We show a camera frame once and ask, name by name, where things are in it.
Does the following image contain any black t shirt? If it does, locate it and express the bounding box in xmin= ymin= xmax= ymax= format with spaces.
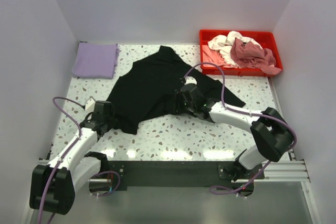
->
xmin=104 ymin=46 xmax=247 ymax=135

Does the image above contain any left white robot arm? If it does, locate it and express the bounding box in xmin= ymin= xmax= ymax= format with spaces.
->
xmin=29 ymin=101 xmax=117 ymax=215

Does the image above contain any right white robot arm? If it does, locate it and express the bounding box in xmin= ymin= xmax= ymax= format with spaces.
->
xmin=174 ymin=83 xmax=296 ymax=180

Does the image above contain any salmon pink t shirt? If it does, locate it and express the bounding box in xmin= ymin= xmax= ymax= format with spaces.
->
xmin=202 ymin=45 xmax=226 ymax=67

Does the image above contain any folded lavender t shirt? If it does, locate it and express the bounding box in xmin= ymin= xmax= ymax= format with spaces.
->
xmin=72 ymin=42 xmax=119 ymax=79

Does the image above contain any white crumpled t shirt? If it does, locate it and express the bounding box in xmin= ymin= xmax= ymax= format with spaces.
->
xmin=207 ymin=31 xmax=262 ymax=68

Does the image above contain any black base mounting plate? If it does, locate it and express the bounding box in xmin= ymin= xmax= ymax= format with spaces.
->
xmin=90 ymin=161 xmax=265 ymax=196

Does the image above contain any dusty rose crumpled t shirt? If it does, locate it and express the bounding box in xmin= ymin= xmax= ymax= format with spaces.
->
xmin=230 ymin=38 xmax=282 ymax=76

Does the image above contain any red plastic bin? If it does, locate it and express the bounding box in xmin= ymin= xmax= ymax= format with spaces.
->
xmin=199 ymin=29 xmax=283 ymax=77

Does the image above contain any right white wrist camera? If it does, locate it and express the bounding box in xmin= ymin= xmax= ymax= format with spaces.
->
xmin=184 ymin=76 xmax=197 ymax=85

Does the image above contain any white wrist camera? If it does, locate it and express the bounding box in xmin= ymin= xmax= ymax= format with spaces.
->
xmin=84 ymin=97 xmax=96 ymax=113
xmin=184 ymin=76 xmax=197 ymax=85

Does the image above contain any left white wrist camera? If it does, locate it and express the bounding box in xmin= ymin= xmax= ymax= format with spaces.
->
xmin=84 ymin=97 xmax=96 ymax=113

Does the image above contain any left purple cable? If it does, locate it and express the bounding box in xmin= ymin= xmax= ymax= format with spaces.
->
xmin=36 ymin=97 xmax=121 ymax=224

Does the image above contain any aluminium extrusion rail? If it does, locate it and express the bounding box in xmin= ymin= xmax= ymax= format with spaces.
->
xmin=33 ymin=142 xmax=313 ymax=183

